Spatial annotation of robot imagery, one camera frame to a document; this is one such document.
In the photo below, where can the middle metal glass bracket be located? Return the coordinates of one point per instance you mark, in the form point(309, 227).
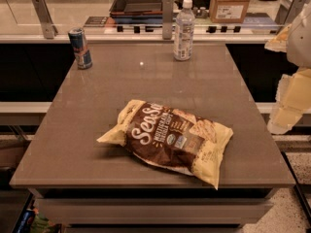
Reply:
point(167, 19)

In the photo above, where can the blue redbull can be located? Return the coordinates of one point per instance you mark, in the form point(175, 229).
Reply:
point(78, 42)

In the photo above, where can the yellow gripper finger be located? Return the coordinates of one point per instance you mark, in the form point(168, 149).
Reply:
point(279, 42)
point(293, 99)

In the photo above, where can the right metal glass bracket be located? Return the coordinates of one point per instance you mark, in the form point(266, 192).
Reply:
point(287, 13)

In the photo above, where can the blue pepsi can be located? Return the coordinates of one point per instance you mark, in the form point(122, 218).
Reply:
point(25, 222)

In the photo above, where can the table drawer front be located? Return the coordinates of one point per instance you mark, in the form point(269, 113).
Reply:
point(153, 211)

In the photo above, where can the clear water bottle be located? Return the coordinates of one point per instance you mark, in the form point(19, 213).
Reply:
point(184, 29)

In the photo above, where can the left metal glass bracket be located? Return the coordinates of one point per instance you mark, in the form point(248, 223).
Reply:
point(43, 14)

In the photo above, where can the green snack bag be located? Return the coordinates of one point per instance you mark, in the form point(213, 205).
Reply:
point(41, 224)

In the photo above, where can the dark open tray box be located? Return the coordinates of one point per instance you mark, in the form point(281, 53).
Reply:
point(136, 8)

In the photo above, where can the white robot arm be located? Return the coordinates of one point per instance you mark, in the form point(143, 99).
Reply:
point(299, 40)

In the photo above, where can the brown chip bag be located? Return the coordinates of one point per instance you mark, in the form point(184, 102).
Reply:
point(171, 139)

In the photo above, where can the cardboard box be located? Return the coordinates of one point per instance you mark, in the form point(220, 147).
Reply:
point(228, 11)

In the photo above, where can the metal glass bracket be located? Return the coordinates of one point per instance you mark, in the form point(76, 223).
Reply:
point(167, 19)
point(43, 14)
point(287, 13)

